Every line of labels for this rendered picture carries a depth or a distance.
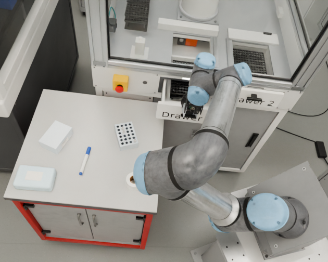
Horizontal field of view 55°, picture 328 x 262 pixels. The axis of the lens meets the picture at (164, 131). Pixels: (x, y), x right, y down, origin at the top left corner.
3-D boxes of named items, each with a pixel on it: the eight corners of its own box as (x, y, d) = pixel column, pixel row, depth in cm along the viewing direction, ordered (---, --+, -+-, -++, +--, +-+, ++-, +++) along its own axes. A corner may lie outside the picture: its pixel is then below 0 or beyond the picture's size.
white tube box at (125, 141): (138, 147, 146) (138, 143, 143) (120, 151, 144) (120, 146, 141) (131, 126, 152) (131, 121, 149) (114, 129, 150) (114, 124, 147)
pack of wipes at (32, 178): (57, 171, 135) (55, 167, 131) (51, 192, 129) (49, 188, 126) (21, 168, 134) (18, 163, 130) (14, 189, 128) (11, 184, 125)
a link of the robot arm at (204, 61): (193, 63, 109) (197, 47, 114) (188, 84, 118) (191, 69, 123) (215, 68, 109) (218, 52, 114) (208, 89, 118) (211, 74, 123)
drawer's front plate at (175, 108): (215, 125, 151) (222, 111, 142) (155, 118, 149) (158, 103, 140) (215, 122, 152) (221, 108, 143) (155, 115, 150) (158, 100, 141)
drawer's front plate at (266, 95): (275, 108, 161) (285, 94, 152) (219, 102, 159) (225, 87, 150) (275, 106, 162) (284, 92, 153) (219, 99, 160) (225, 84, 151)
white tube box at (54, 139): (57, 155, 139) (55, 148, 135) (40, 147, 140) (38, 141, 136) (73, 133, 146) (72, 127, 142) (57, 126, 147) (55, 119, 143)
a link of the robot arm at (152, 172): (261, 235, 109) (168, 181, 73) (222, 236, 118) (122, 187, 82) (260, 201, 115) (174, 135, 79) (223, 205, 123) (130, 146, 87)
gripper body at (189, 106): (183, 114, 131) (188, 94, 121) (183, 97, 136) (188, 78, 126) (201, 116, 132) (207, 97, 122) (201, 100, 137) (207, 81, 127)
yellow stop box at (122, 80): (127, 93, 153) (127, 83, 147) (112, 91, 153) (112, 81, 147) (128, 85, 156) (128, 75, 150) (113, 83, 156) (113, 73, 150)
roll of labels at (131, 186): (137, 173, 139) (137, 169, 135) (144, 186, 136) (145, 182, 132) (123, 180, 136) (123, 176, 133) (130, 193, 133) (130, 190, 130)
